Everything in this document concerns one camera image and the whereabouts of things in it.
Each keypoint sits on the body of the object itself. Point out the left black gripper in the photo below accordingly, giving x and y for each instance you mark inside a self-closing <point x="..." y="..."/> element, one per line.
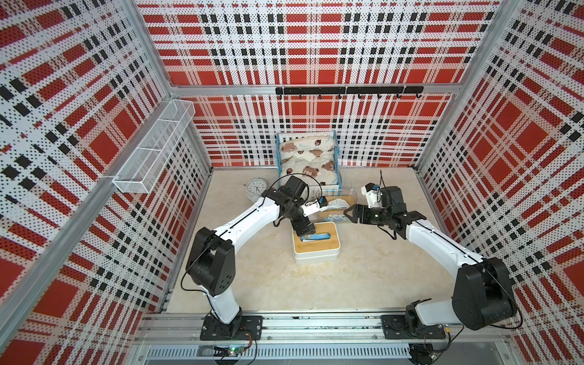
<point x="305" y="230"/>

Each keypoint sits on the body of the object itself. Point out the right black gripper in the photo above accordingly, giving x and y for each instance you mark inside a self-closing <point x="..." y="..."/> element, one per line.
<point x="357" y="212"/>

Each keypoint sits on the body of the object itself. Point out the bamboo slotted lid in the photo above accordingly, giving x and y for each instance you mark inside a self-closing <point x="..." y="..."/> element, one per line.
<point x="335" y="210"/>

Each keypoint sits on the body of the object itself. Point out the clear plastic tissue box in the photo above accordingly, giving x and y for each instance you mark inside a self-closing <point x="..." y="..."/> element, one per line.
<point x="335" y="192"/>

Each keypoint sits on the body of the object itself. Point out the white tissue box bamboo lid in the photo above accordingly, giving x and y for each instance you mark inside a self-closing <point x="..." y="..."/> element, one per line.
<point x="307" y="253"/>

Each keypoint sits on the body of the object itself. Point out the blue soft tissue pack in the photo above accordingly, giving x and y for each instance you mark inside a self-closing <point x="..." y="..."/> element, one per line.
<point x="338" y="204"/>

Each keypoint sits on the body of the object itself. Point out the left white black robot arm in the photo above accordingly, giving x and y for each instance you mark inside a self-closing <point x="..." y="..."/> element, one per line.
<point x="211" y="263"/>

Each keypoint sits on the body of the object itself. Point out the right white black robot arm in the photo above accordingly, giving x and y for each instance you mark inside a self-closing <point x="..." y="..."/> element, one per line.
<point x="482" y="294"/>

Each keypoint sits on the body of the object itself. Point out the white alarm clock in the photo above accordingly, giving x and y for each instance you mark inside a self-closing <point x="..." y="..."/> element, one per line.
<point x="255" y="188"/>

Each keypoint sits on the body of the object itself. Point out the bear print blanket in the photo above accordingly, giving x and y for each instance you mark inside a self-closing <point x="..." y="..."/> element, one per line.
<point x="323" y="170"/>

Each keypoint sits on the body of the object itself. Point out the blue white toy crib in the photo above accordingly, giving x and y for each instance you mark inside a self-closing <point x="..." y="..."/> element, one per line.
<point x="283" y="137"/>

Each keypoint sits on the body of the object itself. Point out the bear print pillow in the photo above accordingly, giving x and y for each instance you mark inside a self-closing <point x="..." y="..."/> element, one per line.
<point x="308" y="148"/>

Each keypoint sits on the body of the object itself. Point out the green circuit board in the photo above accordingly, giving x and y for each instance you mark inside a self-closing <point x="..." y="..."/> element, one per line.
<point x="228" y="352"/>

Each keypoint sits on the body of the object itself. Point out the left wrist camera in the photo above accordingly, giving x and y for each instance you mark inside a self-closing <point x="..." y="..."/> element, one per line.
<point x="318" y="205"/>

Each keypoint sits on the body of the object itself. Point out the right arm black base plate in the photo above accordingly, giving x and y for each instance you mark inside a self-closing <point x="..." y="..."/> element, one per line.
<point x="401" y="327"/>

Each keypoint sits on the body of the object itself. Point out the black hook rail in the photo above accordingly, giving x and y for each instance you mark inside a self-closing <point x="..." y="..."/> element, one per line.
<point x="350" y="90"/>

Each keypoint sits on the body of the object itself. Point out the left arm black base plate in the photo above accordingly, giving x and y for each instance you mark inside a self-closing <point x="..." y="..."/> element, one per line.
<point x="242" y="328"/>

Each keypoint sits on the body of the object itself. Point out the white wire mesh shelf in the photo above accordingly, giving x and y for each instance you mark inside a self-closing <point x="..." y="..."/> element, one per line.
<point x="163" y="132"/>

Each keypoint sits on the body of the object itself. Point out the aluminium front rail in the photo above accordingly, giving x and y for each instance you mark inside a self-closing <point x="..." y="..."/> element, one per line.
<point x="348" y="337"/>

